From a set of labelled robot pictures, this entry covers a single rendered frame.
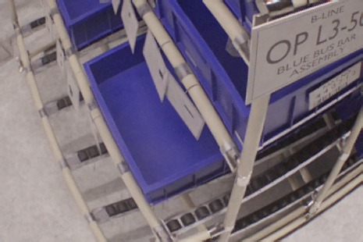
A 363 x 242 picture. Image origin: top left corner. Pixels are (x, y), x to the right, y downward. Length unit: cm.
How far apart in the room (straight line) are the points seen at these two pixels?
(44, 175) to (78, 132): 23
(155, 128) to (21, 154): 96
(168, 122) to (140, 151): 10
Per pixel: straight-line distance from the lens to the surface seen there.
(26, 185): 255
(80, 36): 186
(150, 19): 154
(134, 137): 176
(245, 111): 121
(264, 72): 98
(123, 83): 182
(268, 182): 173
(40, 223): 249
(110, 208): 199
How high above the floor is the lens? 233
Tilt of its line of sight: 64 degrees down
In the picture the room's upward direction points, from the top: 1 degrees clockwise
